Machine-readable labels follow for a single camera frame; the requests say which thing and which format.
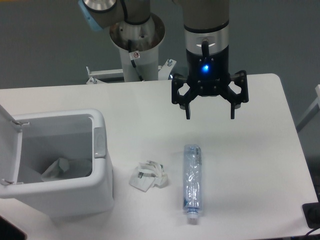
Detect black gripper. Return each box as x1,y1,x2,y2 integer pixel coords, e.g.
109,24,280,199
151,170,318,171
171,46,249,120

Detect crushed clear plastic bottle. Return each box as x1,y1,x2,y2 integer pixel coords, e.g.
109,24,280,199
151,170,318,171
182,144,203,225

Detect white paper carton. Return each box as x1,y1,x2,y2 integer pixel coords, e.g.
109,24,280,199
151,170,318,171
129,160,169,193

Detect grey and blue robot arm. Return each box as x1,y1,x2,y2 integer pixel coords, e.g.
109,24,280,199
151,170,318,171
78,0,249,115

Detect white plastic trash can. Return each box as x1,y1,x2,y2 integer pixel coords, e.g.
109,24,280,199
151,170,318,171
0,108,114,217

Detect white trash can lid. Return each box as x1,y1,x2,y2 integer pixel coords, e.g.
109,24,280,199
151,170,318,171
0,106,23,186

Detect black device at right edge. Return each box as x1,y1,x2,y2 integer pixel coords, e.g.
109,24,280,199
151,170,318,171
302,202,320,229

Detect crumpled paper inside bin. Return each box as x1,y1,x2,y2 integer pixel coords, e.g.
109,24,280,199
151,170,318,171
40,157,92,182

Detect dark object bottom left corner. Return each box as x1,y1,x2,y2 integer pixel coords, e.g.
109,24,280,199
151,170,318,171
0,216,27,240

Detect white metal base frame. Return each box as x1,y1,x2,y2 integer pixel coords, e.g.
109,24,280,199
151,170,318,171
86,58,177,85

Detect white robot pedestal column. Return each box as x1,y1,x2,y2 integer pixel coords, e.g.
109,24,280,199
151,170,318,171
109,13,165,82

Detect black cable on pedestal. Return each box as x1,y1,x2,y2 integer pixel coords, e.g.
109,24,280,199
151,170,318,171
127,39,145,82

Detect white frame at right edge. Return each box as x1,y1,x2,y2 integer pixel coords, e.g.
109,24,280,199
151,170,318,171
295,84,320,133

